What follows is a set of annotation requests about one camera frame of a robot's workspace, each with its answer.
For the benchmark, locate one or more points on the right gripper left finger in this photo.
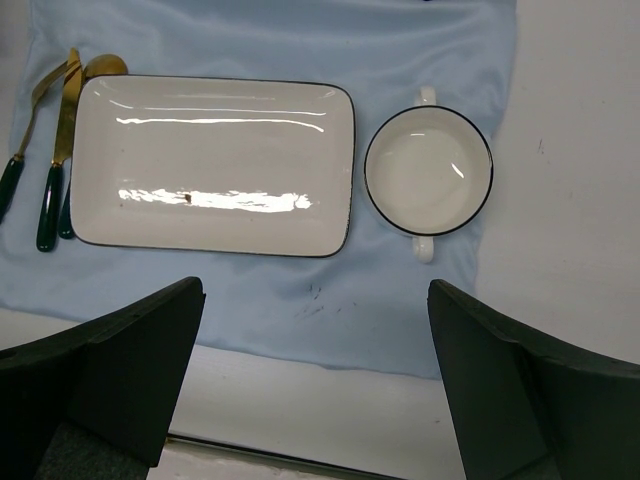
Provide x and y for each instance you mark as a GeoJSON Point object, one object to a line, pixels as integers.
{"type": "Point", "coordinates": [96, 401]}

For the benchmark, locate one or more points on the gold spoon green handle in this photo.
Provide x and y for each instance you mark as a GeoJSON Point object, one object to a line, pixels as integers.
{"type": "Point", "coordinates": [102, 65]}

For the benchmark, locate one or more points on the white bowl with handles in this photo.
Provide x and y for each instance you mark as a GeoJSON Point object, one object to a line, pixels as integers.
{"type": "Point", "coordinates": [428, 171]}

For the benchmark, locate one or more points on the gold knife green handle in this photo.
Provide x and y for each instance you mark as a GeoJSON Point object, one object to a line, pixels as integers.
{"type": "Point", "coordinates": [63, 148]}

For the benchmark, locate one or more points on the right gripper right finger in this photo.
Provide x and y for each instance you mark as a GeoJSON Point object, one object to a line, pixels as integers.
{"type": "Point", "coordinates": [527, 405]}

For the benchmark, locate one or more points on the white rectangular plate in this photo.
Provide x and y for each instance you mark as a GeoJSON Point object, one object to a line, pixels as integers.
{"type": "Point", "coordinates": [256, 167]}

